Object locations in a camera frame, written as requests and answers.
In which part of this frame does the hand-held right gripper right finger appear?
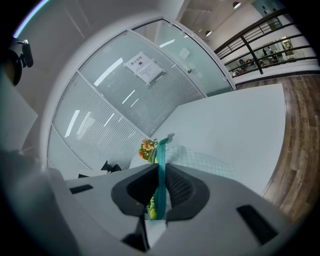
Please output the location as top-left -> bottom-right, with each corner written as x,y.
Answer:
149,162 -> 293,256

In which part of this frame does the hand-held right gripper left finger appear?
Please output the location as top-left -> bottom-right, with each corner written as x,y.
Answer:
65,163 -> 161,256

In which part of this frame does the mint green pencil pouch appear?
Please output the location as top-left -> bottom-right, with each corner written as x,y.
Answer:
147,132 -> 236,221

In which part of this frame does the black office chair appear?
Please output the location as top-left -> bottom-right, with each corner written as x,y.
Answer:
101,160 -> 123,173

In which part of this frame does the orange flower pot plant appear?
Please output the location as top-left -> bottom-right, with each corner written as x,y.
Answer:
138,138 -> 159,164

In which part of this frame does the white paper notice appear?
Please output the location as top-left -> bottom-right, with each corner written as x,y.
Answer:
123,51 -> 166,87

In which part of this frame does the small white paper sheet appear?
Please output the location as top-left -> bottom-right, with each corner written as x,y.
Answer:
179,46 -> 191,60

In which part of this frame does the black metal railing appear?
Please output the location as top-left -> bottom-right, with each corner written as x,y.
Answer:
214,8 -> 320,76

